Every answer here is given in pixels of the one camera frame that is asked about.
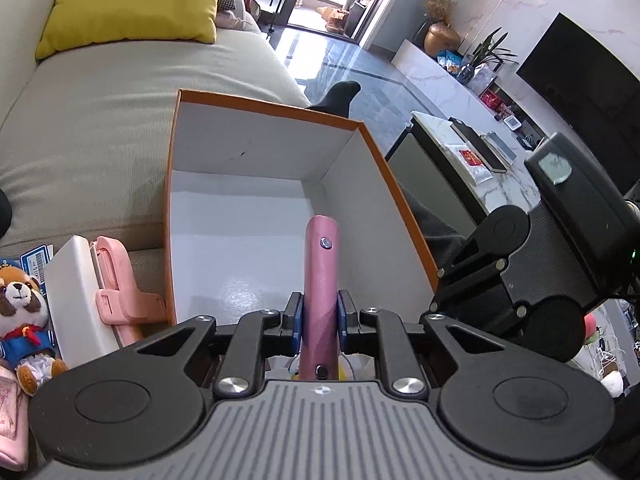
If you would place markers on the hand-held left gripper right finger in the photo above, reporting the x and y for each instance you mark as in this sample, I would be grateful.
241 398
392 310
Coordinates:
343 312

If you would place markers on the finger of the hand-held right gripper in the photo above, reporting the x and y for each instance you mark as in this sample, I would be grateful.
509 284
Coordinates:
470 260
475 302

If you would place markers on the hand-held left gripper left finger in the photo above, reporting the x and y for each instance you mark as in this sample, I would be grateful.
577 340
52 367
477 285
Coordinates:
298 312

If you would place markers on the pink leather folder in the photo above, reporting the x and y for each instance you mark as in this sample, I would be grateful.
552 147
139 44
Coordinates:
320 280

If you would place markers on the orange cardboard box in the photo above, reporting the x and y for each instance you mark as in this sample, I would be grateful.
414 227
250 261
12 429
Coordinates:
240 240

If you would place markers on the white and pink case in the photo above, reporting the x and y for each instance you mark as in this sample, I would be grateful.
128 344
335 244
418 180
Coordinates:
75 300

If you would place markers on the blue card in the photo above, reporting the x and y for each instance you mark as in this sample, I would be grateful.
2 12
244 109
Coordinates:
35 265

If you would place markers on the pink fabric pouch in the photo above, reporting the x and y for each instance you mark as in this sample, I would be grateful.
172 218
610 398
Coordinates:
12 415

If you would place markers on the round pink plush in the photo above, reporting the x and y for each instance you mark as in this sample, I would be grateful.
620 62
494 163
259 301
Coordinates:
591 327

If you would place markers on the marble coffee table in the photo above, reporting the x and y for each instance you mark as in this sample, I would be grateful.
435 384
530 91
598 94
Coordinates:
435 175

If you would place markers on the plastic bag with red packet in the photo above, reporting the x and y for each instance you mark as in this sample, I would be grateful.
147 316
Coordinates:
472 162

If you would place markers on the black notebook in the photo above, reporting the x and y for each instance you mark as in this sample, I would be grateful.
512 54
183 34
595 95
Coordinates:
480 147

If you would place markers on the grey flat device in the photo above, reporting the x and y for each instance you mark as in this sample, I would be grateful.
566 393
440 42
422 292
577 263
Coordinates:
500 146

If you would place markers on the small white clock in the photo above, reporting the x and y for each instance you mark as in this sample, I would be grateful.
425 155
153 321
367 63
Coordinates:
511 122

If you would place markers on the black television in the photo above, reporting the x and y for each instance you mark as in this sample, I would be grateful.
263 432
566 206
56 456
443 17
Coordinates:
585 95

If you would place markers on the red box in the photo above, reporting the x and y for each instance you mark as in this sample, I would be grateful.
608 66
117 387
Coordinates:
491 99

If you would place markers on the white marble console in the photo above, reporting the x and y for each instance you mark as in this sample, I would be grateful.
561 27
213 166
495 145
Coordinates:
440 85

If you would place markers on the snack packets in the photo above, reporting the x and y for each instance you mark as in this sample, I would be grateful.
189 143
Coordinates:
450 61

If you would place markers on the green plant in vase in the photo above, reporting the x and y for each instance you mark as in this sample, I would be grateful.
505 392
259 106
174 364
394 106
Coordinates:
487 52

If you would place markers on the gold vase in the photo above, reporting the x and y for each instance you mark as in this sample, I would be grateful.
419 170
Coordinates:
441 37

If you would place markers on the dried flowers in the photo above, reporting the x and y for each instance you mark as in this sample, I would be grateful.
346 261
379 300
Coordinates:
441 6

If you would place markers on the beige sofa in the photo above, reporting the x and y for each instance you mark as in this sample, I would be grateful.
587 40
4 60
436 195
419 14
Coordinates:
100 125

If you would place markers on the brown items by door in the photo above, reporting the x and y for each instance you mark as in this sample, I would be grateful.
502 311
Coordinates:
335 19

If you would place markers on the person's left leg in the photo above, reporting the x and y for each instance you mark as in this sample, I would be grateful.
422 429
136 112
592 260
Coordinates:
4 212

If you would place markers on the yellow pillow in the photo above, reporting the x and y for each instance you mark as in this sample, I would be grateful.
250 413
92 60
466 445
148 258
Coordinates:
130 0

